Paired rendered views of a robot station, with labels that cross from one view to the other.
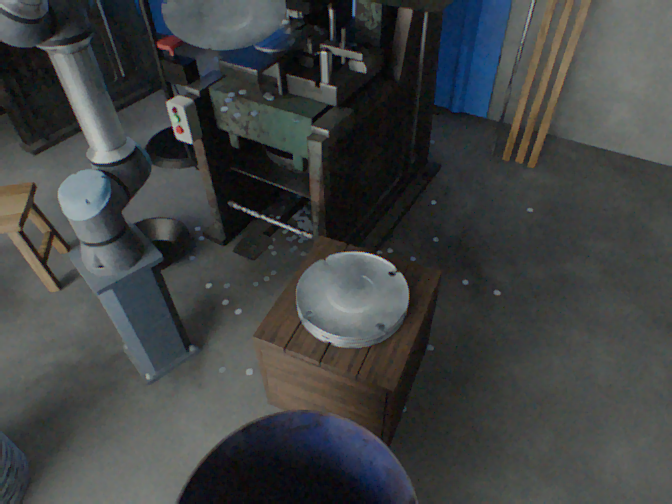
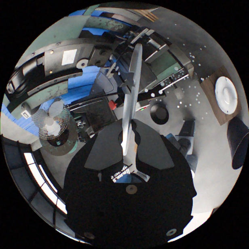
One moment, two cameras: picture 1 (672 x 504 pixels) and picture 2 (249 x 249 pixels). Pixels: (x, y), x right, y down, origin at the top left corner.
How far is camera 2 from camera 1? 1.15 m
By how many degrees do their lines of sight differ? 44
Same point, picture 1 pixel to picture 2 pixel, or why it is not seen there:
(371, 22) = (120, 26)
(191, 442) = (210, 132)
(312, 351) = (231, 116)
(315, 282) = (221, 101)
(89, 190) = not seen: hidden behind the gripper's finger
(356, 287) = (227, 93)
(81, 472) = (200, 149)
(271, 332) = (222, 121)
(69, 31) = not seen: hidden behind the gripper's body
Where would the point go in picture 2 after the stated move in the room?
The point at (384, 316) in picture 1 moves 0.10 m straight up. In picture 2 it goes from (235, 95) to (239, 96)
